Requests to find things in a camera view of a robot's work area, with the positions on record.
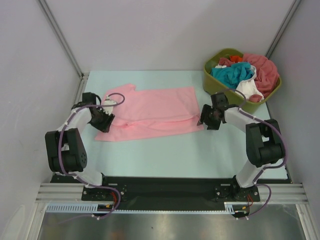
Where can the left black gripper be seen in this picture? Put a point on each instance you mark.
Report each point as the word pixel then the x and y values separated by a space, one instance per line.
pixel 104 127

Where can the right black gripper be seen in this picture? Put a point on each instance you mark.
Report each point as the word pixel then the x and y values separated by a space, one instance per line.
pixel 212 125

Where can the pink t shirt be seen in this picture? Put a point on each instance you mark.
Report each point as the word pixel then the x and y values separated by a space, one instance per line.
pixel 151 113

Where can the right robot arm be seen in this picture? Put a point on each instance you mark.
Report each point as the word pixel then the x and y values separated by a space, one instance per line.
pixel 265 146

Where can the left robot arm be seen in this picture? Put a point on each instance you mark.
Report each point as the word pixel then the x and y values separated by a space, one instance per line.
pixel 65 149

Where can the olive green plastic bin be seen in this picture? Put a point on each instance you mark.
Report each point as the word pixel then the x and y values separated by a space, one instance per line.
pixel 212 85

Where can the teal t shirt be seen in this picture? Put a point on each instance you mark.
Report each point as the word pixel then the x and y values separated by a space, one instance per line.
pixel 232 76

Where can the white t shirt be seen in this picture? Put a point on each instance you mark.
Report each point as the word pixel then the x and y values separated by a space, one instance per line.
pixel 249 89

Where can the orange t shirt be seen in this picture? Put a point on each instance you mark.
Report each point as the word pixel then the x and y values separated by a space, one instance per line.
pixel 235 58

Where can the coral red t shirt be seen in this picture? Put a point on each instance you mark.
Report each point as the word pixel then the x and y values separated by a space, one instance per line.
pixel 267 72

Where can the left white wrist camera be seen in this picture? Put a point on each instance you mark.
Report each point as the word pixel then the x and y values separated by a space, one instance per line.
pixel 108 105

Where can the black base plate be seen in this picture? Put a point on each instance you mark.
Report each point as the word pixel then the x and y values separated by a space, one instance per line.
pixel 168 194

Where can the aluminium frame rail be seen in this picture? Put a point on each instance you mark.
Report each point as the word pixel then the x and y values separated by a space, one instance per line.
pixel 72 193

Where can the white slotted cable duct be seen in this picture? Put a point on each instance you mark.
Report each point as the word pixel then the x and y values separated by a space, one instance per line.
pixel 75 207

